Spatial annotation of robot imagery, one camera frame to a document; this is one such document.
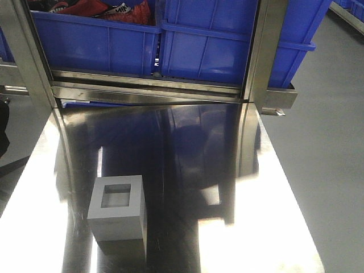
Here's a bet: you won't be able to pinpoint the blue plastic bin right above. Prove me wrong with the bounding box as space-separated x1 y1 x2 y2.
157 1 330 88

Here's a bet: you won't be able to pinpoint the blue bin with red items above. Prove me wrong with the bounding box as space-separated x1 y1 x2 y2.
31 1 161 76

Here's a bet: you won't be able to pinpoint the stainless steel rack frame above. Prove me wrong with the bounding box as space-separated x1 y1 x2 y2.
1 1 296 119

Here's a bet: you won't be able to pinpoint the red fabric items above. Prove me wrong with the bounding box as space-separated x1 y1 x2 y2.
27 0 152 25

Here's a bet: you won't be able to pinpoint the gray square foam base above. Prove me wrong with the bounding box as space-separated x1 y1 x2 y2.
87 175 147 252

